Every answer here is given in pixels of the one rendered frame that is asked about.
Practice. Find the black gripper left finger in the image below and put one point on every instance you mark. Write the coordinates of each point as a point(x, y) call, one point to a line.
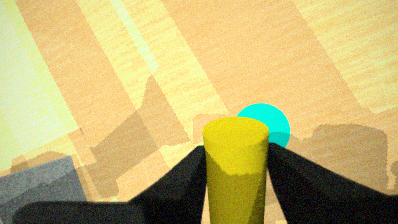
point(176, 198)

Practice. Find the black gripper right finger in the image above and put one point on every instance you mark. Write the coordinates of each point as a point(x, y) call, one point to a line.
point(308, 193)

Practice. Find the cyan circle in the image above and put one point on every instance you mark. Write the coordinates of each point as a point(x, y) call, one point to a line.
point(274, 119)

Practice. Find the yellow cylinder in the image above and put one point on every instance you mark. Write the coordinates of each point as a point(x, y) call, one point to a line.
point(236, 158)

